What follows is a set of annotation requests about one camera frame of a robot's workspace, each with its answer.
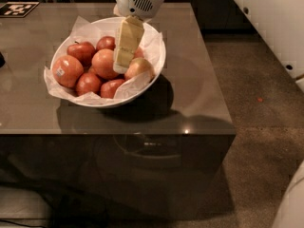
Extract dark red apple with stem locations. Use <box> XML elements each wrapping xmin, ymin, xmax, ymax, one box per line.
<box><xmin>66</xmin><ymin>42</ymin><xmax>96</xmax><ymax>67</ymax></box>

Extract black object at table edge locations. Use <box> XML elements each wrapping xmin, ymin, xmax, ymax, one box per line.
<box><xmin>0</xmin><ymin>52</ymin><xmax>6</xmax><ymax>68</ymax></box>

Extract black white fiducial marker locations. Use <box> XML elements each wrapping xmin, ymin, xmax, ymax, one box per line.
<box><xmin>0</xmin><ymin>2</ymin><xmax>39</xmax><ymax>18</ymax></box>

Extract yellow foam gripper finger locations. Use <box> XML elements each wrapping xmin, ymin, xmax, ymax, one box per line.
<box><xmin>113</xmin><ymin>16</ymin><xmax>144</xmax><ymax>74</ymax></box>

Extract red-yellow back right apple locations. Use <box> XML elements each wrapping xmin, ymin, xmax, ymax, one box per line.
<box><xmin>134</xmin><ymin>47</ymin><xmax>143</xmax><ymax>58</ymax></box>

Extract white bowl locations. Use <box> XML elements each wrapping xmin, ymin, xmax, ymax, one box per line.
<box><xmin>49</xmin><ymin>16</ymin><xmax>167</xmax><ymax>109</ymax></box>

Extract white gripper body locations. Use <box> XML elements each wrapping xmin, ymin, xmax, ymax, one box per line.
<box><xmin>113</xmin><ymin>0</ymin><xmax>164</xmax><ymax>20</ymax></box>

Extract white paper liner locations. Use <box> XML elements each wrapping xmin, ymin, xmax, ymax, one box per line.
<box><xmin>43</xmin><ymin>15</ymin><xmax>164</xmax><ymax>106</ymax></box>

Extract large orange-red apple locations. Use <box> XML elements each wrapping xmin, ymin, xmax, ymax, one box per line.
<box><xmin>91</xmin><ymin>48</ymin><xmax>118</xmax><ymax>80</ymax></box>

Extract dark red back apple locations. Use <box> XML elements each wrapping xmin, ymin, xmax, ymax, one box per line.
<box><xmin>96</xmin><ymin>36</ymin><xmax>116</xmax><ymax>50</ymax></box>

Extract apple with sticker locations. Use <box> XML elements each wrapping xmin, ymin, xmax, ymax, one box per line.
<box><xmin>52</xmin><ymin>55</ymin><xmax>84</xmax><ymax>88</ymax></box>

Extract dark cabinet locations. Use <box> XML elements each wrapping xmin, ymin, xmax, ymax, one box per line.
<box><xmin>72</xmin><ymin>0</ymin><xmax>256</xmax><ymax>33</ymax></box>

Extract red front centre apple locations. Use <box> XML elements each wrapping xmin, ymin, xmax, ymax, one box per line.
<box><xmin>100</xmin><ymin>79</ymin><xmax>124</xmax><ymax>99</ymax></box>

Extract pale yellow-red right apple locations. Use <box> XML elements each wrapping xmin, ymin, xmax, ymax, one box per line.
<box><xmin>124</xmin><ymin>58</ymin><xmax>155</xmax><ymax>80</ymax></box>

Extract red front left apple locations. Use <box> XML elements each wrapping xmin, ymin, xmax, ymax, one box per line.
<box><xmin>75</xmin><ymin>72</ymin><xmax>102</xmax><ymax>96</ymax></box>

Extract grey coffee table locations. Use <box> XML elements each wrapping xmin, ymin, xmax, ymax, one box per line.
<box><xmin>0</xmin><ymin>3</ymin><xmax>236</xmax><ymax>219</ymax></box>

